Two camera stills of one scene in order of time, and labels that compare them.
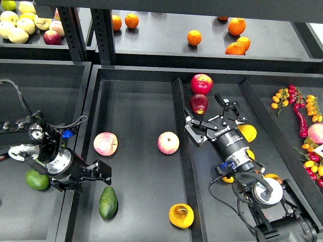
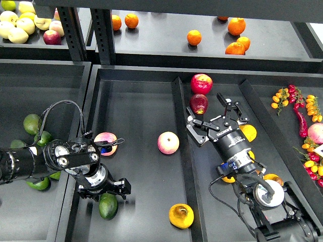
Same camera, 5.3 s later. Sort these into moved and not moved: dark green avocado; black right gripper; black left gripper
Moved: black left gripper
Not moved: black right gripper; dark green avocado
